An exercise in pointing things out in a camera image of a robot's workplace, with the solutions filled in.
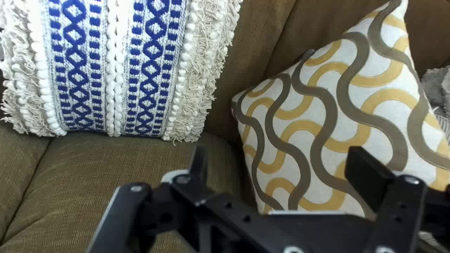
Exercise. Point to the brown fabric sofa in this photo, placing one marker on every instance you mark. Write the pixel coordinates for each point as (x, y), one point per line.
(93, 177)

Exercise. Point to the cream pillow with wavy pattern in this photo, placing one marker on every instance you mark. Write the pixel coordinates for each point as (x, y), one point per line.
(356, 107)

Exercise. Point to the blue white fringed pillow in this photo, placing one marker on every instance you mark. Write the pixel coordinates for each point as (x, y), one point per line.
(117, 64)

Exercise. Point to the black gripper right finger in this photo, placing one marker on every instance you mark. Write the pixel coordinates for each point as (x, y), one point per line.
(398, 211)

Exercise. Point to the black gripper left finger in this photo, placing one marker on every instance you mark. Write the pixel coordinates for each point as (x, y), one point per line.
(121, 215)

